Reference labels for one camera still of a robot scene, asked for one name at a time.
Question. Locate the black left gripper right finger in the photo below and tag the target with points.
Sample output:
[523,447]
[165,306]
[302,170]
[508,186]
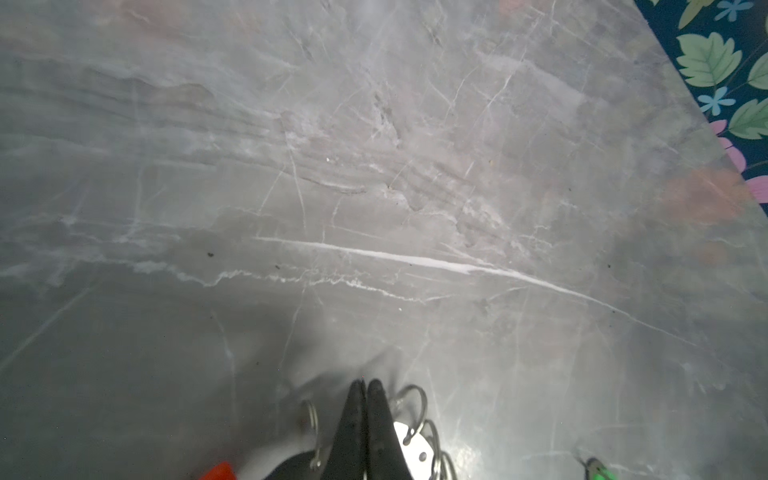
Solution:
[385,460]

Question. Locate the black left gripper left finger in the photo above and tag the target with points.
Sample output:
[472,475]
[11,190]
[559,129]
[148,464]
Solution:
[348,455]

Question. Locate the green key tag with ring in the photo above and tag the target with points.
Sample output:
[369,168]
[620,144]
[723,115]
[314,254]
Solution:
[595,469]

